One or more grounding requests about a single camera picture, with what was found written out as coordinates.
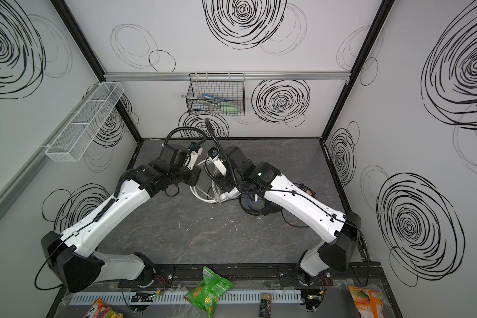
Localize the white headphones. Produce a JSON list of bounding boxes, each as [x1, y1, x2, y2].
[[187, 158, 240, 204]]

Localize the black blue headphones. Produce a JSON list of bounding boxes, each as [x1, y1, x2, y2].
[[238, 182, 317, 229]]

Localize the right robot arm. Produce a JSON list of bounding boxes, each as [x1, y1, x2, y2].
[[205, 119, 362, 277]]

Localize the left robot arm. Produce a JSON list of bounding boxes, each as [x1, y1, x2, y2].
[[41, 127, 207, 293]]

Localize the green snack bag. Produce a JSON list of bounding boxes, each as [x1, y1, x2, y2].
[[184, 266, 233, 318]]

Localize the dark can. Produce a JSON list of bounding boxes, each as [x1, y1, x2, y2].
[[258, 294, 272, 318]]

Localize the colourful snack packet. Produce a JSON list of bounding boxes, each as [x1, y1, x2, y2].
[[84, 299, 123, 318]]

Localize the orange snack bag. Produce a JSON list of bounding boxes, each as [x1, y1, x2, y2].
[[348, 286, 385, 318]]

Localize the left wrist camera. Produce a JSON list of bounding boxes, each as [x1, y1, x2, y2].
[[184, 143, 203, 170]]

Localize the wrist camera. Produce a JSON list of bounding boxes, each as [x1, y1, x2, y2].
[[184, 143, 203, 170], [207, 147, 227, 176]]

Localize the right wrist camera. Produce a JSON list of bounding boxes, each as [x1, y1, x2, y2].
[[207, 147, 227, 176]]

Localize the black wire basket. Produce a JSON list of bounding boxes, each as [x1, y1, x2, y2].
[[182, 79, 246, 116]]

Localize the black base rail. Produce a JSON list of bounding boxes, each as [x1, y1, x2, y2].
[[110, 262, 385, 289]]

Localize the clear wall shelf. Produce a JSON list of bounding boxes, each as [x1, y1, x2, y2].
[[45, 82, 124, 162]]

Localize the aluminium wall rail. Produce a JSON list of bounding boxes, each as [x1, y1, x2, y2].
[[104, 70, 351, 82]]

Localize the white slotted cable duct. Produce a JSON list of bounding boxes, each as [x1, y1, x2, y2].
[[68, 290, 302, 306]]

